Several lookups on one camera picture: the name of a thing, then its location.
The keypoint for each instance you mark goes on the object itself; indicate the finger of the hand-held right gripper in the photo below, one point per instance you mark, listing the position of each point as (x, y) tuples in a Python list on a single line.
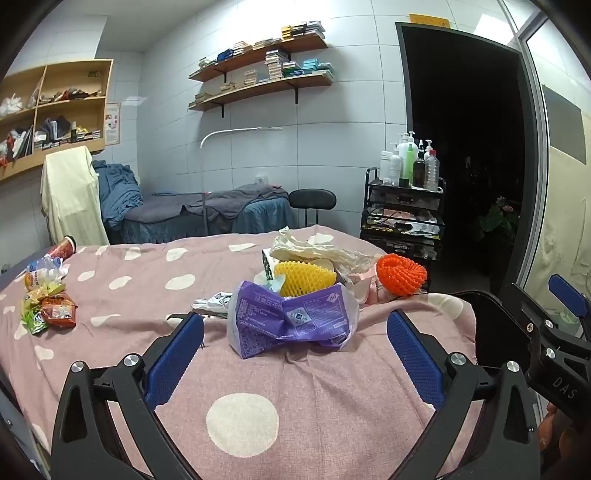
[(561, 369), (567, 290)]

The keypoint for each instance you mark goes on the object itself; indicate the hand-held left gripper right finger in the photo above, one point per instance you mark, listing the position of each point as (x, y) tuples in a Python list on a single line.
[(413, 355)]

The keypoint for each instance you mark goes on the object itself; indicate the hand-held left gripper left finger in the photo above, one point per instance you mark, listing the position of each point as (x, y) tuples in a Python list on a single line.
[(178, 355)]

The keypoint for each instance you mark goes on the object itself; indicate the white printed wrapper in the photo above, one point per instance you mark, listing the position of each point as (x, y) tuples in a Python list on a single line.
[(212, 302)]

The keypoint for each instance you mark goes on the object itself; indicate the orange foam fruit net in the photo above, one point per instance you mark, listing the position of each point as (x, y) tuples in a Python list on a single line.
[(399, 274)]

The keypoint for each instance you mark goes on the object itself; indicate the black trash bin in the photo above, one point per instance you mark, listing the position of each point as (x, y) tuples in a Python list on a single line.
[(489, 323)]

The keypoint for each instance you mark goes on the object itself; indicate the pink wrapper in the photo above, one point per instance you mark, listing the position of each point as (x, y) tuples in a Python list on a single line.
[(362, 282)]

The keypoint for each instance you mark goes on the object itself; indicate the purple plastic bag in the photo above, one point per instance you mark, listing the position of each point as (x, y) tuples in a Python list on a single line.
[(295, 318)]

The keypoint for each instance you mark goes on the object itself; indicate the white and green box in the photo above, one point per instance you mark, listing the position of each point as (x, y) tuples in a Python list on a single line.
[(268, 265)]

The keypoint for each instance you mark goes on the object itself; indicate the yellow foam fruit net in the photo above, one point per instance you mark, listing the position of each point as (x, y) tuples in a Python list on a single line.
[(302, 277)]

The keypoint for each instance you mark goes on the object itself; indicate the beige paper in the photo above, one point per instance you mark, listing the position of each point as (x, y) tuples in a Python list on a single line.
[(304, 251)]

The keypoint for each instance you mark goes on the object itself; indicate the person's right hand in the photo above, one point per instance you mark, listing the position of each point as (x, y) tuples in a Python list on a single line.
[(551, 429)]

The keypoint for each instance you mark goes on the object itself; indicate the glass sliding door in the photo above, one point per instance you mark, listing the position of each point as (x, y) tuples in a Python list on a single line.
[(568, 207)]

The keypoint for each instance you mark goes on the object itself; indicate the potted plant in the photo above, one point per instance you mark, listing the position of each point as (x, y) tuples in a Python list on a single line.
[(496, 221)]

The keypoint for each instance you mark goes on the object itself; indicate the pink polka dot blanket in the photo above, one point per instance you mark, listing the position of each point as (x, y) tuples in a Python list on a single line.
[(277, 369)]

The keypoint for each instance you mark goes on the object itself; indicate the yellow green snack packet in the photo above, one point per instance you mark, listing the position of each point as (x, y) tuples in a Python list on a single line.
[(48, 291)]

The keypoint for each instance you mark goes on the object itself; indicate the black storage cart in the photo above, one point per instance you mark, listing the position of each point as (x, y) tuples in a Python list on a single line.
[(401, 198)]

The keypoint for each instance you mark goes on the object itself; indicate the red paper cup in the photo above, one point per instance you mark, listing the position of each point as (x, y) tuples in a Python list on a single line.
[(62, 247)]

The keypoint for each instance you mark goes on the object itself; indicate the grey blanket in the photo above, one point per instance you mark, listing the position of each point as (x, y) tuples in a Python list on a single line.
[(221, 201)]

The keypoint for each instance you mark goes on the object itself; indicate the clear plastic bottle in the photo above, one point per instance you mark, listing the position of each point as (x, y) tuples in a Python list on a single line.
[(41, 270)]

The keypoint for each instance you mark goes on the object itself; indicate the massage bed with blue skirt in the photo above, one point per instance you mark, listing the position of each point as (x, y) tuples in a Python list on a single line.
[(263, 217)]

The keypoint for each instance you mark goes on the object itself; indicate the blue blanket pile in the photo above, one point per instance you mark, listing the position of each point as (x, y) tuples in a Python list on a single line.
[(117, 189)]

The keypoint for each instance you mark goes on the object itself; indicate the clear bottle with red cap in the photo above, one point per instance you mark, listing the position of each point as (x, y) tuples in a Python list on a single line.
[(431, 170)]

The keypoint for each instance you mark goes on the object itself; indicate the dark brown bottle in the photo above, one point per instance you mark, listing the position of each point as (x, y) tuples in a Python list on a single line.
[(419, 170)]

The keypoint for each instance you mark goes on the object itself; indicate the black stool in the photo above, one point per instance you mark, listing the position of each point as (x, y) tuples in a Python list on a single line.
[(313, 198)]

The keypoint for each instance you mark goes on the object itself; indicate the white pump bottle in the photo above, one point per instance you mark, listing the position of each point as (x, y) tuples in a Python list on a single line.
[(427, 147), (396, 168)]

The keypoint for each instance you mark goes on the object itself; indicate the wide white bottle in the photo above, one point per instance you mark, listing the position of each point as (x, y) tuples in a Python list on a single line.
[(385, 164)]

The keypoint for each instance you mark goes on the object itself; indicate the cream cloth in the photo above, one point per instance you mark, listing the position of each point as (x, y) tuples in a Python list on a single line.
[(69, 194)]

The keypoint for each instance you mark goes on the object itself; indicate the small white appliance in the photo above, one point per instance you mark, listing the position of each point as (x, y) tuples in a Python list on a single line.
[(262, 178)]

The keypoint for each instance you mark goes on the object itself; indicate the green pump bottle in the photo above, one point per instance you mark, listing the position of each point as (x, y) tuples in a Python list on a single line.
[(408, 159)]

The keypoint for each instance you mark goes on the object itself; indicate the white floor lamp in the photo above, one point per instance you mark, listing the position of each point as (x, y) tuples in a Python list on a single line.
[(231, 131)]

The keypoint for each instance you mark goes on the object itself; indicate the row of books and boxes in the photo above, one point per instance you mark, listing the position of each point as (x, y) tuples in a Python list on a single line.
[(64, 136)]

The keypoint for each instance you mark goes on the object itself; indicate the pile of bags and papers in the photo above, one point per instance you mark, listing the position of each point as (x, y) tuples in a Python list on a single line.
[(16, 143)]

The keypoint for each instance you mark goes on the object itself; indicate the pile of assorted items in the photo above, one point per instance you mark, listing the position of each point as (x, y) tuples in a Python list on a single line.
[(69, 94)]

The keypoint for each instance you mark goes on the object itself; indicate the white plastic bag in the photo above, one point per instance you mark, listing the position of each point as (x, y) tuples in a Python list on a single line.
[(10, 105)]

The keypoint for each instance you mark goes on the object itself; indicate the yellow door sign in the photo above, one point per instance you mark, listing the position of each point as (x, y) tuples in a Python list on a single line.
[(428, 19)]

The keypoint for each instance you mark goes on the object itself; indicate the stacks of small boxes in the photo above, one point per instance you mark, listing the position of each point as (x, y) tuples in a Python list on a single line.
[(302, 28)]

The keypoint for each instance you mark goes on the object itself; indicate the wall poster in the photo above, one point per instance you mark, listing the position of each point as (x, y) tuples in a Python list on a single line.
[(112, 123)]

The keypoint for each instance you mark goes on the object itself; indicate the wooden wall cabinet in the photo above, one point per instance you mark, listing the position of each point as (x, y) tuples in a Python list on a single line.
[(87, 108)]

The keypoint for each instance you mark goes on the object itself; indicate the wooden wall shelf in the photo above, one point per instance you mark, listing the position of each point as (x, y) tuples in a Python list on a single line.
[(314, 45), (318, 82)]

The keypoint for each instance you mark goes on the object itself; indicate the wall shelves with books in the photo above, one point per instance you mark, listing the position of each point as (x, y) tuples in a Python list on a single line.
[(275, 62)]

